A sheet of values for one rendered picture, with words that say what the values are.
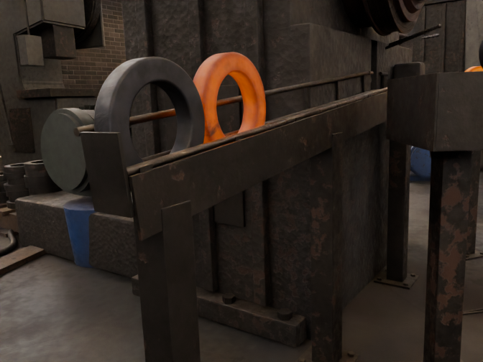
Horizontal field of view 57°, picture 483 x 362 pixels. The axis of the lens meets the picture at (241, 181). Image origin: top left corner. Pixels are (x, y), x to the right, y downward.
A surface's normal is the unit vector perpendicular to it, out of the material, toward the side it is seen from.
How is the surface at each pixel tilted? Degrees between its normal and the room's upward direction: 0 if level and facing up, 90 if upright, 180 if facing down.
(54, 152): 90
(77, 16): 92
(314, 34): 90
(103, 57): 90
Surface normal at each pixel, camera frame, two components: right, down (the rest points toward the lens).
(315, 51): 0.82, 0.07
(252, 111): -0.57, 0.02
